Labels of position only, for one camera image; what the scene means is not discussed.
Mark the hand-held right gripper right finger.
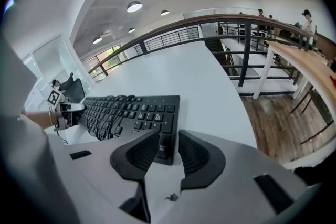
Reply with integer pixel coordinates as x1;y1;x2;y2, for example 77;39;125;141
162;130;310;224

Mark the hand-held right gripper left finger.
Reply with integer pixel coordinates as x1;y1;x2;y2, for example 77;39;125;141
65;128;161;224

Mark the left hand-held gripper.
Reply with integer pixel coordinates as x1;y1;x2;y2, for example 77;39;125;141
46;88;86;131

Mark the black keyboard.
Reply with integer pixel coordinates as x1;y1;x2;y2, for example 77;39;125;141
77;95;181;166

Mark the person's left forearm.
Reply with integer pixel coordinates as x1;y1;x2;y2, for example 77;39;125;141
22;110;57;129

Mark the black office chair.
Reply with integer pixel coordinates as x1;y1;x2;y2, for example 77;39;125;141
52;73;86;104

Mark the large glass window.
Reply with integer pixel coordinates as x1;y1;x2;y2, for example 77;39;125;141
86;44;129;82

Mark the cream printed t-shirt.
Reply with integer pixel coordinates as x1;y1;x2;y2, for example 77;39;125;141
0;31;53;218

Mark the black balcony railing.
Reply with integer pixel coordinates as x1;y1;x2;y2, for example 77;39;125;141
133;25;200;55

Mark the wood-topped black railing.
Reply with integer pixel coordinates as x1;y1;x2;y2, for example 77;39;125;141
88;13;320;87

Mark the long wooden table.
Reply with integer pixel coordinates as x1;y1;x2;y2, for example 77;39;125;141
253;40;336;119

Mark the distant group of people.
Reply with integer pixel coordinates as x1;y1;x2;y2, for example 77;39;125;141
237;7;318;47

